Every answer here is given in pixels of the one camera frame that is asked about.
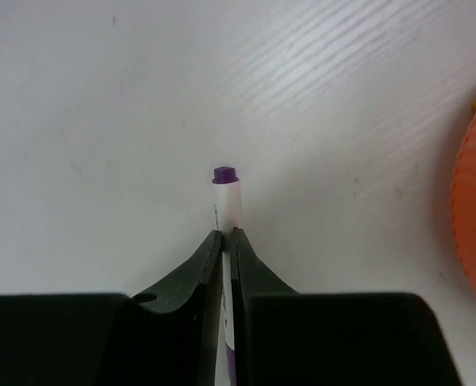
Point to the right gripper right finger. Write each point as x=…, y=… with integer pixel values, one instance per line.
x=250, y=277

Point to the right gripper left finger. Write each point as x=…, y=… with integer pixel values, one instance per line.
x=185, y=309

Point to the white marker purple cap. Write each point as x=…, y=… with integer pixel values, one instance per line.
x=228, y=215

